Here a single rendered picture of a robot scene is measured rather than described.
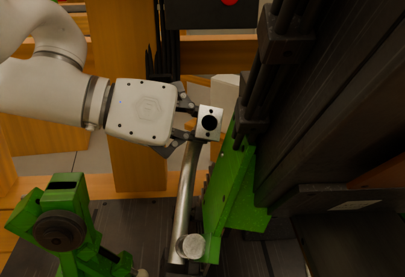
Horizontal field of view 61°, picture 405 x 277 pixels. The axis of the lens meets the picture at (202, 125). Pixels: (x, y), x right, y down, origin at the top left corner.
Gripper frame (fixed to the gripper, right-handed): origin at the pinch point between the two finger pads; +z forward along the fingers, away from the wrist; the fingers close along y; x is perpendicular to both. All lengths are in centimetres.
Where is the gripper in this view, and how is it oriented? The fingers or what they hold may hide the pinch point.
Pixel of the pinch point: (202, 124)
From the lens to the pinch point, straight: 57.2
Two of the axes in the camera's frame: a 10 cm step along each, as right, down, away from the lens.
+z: 9.6, 2.0, 1.8
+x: -2.3, 2.3, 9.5
